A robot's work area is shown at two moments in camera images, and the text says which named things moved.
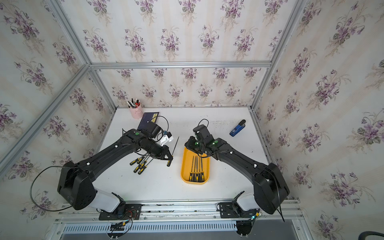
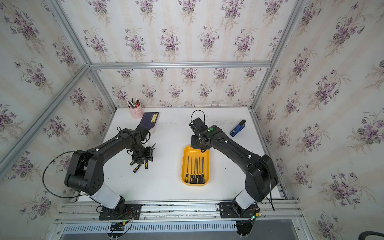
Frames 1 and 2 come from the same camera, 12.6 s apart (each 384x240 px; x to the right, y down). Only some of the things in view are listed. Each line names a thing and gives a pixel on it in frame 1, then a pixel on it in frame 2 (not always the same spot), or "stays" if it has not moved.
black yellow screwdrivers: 137,168 stays
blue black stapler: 241,125 stays
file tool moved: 195,173 stays
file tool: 169,161 to 187,175
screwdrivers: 202,173 stays
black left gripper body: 155,150 to 143,154
